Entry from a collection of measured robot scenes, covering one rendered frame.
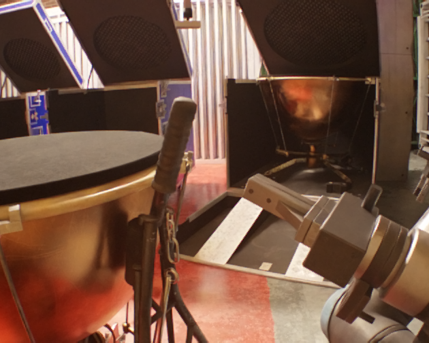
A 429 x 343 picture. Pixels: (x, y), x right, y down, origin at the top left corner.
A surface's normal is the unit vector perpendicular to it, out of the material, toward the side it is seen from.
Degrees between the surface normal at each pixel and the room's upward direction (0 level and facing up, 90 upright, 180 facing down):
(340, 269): 90
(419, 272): 67
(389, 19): 90
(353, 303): 90
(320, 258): 90
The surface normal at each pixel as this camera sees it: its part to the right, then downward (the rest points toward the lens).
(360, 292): -0.50, 0.22
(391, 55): -0.09, 0.24
